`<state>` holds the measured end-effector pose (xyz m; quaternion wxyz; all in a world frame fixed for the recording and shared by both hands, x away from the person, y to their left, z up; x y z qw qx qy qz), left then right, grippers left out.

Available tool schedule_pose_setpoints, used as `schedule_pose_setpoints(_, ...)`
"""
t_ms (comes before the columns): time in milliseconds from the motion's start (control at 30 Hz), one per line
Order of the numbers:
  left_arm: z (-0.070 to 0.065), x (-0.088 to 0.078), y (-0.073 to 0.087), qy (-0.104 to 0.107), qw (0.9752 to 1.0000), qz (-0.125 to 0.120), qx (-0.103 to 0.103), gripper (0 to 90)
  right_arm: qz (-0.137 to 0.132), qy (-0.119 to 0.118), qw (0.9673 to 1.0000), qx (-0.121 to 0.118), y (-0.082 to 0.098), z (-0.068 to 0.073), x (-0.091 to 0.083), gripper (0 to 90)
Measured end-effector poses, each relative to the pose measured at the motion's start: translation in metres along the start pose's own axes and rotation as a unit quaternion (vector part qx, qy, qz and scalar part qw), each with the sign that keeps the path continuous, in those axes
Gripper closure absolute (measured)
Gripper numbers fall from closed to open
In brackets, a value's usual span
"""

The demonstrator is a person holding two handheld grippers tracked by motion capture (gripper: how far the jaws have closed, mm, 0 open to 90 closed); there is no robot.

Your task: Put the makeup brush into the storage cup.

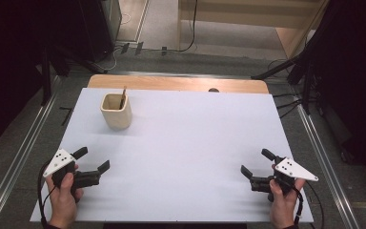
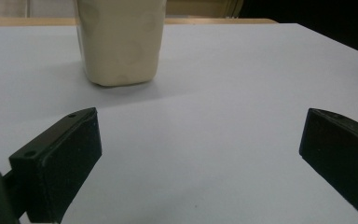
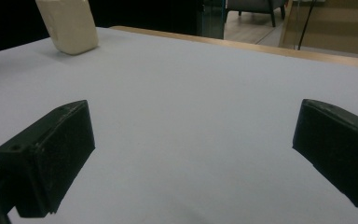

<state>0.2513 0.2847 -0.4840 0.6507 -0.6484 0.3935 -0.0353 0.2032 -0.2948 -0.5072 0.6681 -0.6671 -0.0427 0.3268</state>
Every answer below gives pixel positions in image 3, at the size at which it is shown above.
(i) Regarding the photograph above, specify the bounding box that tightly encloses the dark equipment cabinet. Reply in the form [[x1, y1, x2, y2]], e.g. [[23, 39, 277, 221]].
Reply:
[[199, 0, 226, 40]]

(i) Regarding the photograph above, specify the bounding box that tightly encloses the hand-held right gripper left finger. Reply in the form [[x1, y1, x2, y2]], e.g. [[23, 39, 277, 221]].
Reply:
[[0, 99, 96, 218]]

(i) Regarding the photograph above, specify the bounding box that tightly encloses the black curtain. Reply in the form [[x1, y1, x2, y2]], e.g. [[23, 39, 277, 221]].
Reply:
[[0, 0, 203, 57]]

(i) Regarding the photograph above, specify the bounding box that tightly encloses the black hanging cable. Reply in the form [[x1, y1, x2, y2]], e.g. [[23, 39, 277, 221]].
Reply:
[[297, 0, 317, 51]]

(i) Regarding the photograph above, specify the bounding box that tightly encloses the light wooden panel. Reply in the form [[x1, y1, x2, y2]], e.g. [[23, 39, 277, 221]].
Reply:
[[279, 0, 358, 58]]

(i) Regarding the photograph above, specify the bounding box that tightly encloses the beige square holder cup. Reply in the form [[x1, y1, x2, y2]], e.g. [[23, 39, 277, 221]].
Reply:
[[34, 0, 100, 56]]

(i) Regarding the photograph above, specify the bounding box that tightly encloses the grey chair with dark legs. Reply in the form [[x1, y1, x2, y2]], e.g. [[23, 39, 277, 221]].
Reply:
[[225, 0, 288, 28]]

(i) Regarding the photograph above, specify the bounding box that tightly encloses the white table cover sheet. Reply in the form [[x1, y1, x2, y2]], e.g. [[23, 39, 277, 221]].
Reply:
[[0, 27, 358, 224]]

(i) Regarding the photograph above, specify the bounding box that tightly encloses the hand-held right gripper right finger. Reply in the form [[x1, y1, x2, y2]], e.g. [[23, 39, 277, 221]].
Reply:
[[292, 98, 358, 215]]

